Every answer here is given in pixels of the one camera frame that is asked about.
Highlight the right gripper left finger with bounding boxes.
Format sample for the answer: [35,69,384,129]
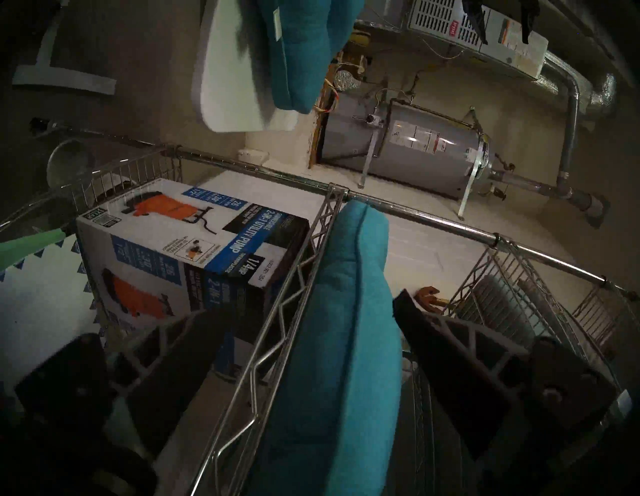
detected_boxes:
[15,306,237,451]

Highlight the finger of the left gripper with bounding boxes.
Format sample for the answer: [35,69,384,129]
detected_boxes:
[462,0,489,46]
[520,0,541,44]

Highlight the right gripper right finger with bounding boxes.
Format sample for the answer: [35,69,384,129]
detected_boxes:
[392,290,618,461]

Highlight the teal tufted seat cushion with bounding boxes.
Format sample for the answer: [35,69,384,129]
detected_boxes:
[250,0,366,114]
[245,200,404,496]

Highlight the light blue cushion with ties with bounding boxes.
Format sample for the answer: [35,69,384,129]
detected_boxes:
[457,274,546,346]

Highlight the white furnace unit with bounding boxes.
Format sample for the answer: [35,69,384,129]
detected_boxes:
[407,0,549,79]

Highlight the galvanized metal vent pipe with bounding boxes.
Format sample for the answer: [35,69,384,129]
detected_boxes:
[487,50,611,229]

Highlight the blue utility pump box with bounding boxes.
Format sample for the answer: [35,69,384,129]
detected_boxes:
[75,177,311,381]

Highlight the grey water heater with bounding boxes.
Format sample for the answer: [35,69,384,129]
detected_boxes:
[320,92,501,201]

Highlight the crumpled silver foil piece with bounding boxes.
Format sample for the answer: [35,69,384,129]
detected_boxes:
[333,70,362,92]

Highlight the white zigzag edged paper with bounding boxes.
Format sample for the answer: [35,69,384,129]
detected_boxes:
[0,235,108,401]

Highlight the white zigzag paper stack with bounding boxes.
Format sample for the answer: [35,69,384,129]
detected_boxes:
[0,226,68,271]

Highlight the clear glass bowl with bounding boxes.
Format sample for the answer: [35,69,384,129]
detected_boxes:
[45,140,97,190]

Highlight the white folding table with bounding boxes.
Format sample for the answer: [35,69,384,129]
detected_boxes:
[12,0,301,134]

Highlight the brown anchor wall decoration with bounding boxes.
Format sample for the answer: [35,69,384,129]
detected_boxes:
[417,286,451,313]

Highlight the silver insulated flexible duct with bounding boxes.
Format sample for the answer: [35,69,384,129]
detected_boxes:
[587,70,620,117]

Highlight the metal heater strap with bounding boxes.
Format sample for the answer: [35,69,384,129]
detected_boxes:
[357,131,382,190]
[456,106,493,221]

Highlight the chrome wire shelf rack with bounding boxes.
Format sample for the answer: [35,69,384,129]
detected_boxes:
[0,117,640,496]

